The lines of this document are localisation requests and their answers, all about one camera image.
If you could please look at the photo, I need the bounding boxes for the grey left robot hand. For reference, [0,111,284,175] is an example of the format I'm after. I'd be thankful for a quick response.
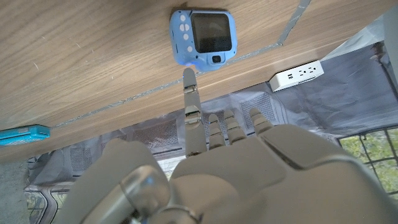
[54,67,398,224]

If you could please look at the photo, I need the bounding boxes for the printed window backdrop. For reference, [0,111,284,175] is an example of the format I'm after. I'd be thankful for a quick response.
[24,40,398,224]

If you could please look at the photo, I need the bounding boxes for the blue toy camera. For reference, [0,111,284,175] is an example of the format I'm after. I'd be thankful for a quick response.
[169,9,238,73]

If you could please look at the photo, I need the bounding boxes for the teal toy phone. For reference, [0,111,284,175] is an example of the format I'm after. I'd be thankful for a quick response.
[0,124,51,146]

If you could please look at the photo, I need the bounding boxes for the grey tape outline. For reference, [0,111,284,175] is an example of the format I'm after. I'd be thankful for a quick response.
[51,0,312,130]

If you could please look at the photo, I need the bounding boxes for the white power strip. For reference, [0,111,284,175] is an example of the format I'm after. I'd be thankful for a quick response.
[269,60,325,93]

